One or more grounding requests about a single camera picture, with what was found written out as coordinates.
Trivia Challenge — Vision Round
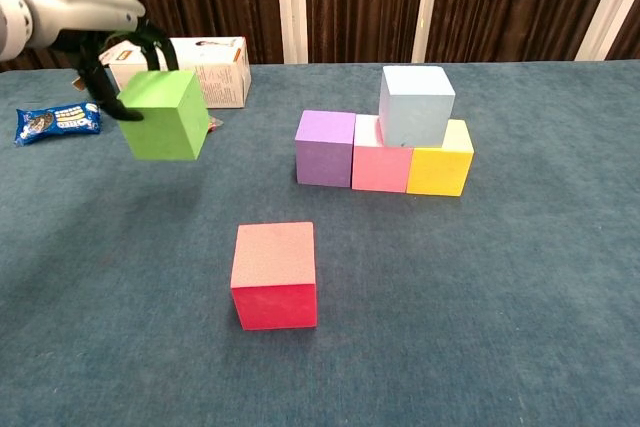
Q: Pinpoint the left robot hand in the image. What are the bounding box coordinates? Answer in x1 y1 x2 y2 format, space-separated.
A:
19 0 180 122

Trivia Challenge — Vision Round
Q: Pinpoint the green foam cube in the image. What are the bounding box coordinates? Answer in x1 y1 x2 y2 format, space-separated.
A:
116 69 211 163

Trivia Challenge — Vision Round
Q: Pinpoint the purple foam cube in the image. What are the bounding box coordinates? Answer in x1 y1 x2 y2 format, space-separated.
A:
294 109 357 189

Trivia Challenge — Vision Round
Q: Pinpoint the light blue foam cube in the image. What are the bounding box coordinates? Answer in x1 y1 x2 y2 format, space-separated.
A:
378 65 457 149

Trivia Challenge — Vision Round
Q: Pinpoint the yellow foam cube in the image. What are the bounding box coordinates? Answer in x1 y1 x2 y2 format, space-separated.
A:
405 118 475 197

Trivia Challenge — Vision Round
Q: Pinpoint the blue Oreo cookie packet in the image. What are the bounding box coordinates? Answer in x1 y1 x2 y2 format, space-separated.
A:
13 99 102 147

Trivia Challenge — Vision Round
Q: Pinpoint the white cardboard carton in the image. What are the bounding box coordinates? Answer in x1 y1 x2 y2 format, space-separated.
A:
98 36 253 110

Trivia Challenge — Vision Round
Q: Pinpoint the red foam cube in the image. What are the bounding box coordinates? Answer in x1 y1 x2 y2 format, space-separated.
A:
229 221 319 332

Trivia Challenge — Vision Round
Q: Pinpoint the pink foam cube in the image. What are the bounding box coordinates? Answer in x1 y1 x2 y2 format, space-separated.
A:
351 113 414 194

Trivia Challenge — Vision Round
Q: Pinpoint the teal felt table cover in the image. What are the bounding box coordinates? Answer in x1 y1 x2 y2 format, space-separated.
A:
0 59 640 427

